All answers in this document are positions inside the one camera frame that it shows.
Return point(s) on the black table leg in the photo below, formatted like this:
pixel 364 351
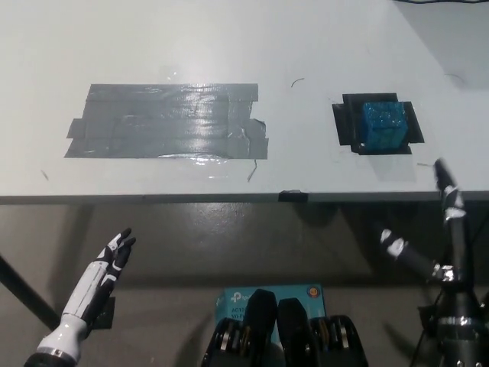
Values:
pixel 26 290

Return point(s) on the black floor object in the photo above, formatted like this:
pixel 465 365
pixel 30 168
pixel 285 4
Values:
pixel 428 317

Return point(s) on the teal router box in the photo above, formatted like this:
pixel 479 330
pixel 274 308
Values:
pixel 233 302

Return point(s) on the blue rubik's cube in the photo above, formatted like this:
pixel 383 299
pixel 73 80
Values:
pixel 383 125

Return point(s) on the grey duct tape patch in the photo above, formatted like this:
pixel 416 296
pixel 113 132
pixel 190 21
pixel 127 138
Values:
pixel 168 122

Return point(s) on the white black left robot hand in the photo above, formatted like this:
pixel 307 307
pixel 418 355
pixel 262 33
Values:
pixel 89 290

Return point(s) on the black robot torso blocks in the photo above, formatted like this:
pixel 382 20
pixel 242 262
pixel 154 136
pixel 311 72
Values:
pixel 282 332

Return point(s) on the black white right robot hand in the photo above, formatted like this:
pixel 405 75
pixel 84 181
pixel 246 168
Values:
pixel 460 275

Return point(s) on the black tape marked spot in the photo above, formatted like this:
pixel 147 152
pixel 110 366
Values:
pixel 345 124

